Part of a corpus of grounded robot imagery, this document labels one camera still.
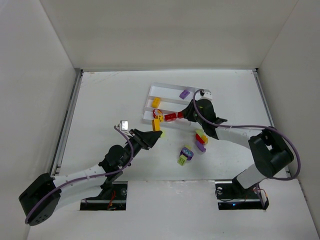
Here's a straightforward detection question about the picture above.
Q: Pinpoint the white sorting tray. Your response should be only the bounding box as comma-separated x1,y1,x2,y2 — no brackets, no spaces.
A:
142,82,201,132

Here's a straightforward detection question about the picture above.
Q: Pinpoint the red rounded lego brick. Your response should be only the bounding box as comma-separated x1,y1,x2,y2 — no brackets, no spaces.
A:
152,108,164,119

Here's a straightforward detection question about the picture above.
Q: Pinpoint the yellow long lego brick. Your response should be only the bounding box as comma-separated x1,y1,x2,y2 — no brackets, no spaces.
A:
151,118,161,132

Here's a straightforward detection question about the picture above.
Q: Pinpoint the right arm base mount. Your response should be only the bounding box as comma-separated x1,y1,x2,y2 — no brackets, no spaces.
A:
215,181,270,211

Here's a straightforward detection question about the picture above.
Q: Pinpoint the light green lego brick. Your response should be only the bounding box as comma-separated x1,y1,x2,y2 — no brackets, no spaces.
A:
177,154,188,166

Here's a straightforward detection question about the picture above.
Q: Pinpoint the light green small lego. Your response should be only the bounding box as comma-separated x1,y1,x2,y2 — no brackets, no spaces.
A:
184,144,192,150

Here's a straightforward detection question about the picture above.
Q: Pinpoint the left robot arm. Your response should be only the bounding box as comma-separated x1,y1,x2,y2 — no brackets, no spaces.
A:
18,129,162,226

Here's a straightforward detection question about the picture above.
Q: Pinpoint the light green lego plate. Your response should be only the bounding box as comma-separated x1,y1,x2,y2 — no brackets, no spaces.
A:
160,130,166,138

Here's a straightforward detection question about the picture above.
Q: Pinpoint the yellow curved lego brick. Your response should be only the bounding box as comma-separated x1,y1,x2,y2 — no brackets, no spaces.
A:
201,135,208,145

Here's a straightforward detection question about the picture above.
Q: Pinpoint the yellow butterfly lego brick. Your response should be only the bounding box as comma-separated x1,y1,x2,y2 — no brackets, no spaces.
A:
151,97,161,109

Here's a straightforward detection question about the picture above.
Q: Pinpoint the purple butterfly lego brick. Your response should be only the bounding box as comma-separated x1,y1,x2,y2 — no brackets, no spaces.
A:
179,89,190,100

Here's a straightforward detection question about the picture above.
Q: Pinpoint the yellow small lego brick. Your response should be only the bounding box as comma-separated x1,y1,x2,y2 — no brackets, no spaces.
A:
155,115,164,122

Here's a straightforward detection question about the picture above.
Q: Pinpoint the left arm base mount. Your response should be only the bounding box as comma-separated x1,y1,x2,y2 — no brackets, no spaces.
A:
79,180,128,212

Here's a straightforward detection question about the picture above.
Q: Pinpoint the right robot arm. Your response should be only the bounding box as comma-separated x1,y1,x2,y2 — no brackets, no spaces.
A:
181,99,294,193

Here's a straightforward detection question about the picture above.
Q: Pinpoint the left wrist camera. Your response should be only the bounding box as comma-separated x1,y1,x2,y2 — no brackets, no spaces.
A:
118,120,129,132

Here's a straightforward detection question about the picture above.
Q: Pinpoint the purple curved lego brick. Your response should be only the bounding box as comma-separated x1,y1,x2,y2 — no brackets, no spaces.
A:
195,141,206,153

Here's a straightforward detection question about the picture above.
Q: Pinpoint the red curved lego brick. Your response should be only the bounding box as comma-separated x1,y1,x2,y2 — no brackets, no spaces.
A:
195,133,205,145

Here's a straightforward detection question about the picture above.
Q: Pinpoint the red large lego brick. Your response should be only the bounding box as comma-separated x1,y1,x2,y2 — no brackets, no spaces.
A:
164,111,184,122

